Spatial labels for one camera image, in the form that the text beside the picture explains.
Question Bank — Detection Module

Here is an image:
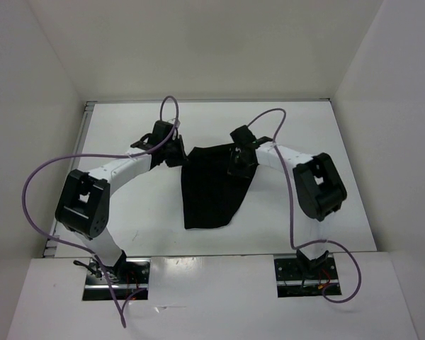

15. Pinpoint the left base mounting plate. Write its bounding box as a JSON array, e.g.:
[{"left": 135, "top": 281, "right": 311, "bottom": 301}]
[{"left": 74, "top": 258, "right": 151, "bottom": 301}]

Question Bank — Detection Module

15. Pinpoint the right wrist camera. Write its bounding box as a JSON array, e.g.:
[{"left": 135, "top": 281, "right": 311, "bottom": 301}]
[{"left": 230, "top": 125, "right": 256, "bottom": 148}]

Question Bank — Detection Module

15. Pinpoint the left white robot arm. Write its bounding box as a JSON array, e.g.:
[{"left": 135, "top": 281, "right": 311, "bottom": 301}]
[{"left": 55, "top": 133, "right": 187, "bottom": 283}]

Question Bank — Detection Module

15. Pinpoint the base mounting plate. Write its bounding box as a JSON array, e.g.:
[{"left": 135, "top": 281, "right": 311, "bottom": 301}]
[
  {"left": 273, "top": 255, "right": 341, "bottom": 298},
  {"left": 74, "top": 258, "right": 151, "bottom": 301}
]

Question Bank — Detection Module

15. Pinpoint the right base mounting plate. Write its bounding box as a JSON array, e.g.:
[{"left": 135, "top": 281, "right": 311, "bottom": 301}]
[{"left": 273, "top": 255, "right": 341, "bottom": 298}]

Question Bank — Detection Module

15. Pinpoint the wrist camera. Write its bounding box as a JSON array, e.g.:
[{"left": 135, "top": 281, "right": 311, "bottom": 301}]
[
  {"left": 152, "top": 120, "right": 180, "bottom": 145},
  {"left": 230, "top": 125, "right": 256, "bottom": 148}
]

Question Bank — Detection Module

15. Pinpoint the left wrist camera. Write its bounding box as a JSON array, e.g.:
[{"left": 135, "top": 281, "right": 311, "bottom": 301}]
[{"left": 152, "top": 120, "right": 180, "bottom": 145}]

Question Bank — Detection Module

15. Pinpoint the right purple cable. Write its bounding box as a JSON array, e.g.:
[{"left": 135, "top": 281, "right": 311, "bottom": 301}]
[{"left": 246, "top": 108, "right": 362, "bottom": 304}]

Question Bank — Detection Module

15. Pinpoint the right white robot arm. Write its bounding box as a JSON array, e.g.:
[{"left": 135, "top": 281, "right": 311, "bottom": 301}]
[{"left": 228, "top": 137, "right": 347, "bottom": 278}]

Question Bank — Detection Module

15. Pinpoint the black skirt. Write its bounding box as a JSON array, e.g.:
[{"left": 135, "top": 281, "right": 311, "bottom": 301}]
[{"left": 181, "top": 144, "right": 256, "bottom": 230}]

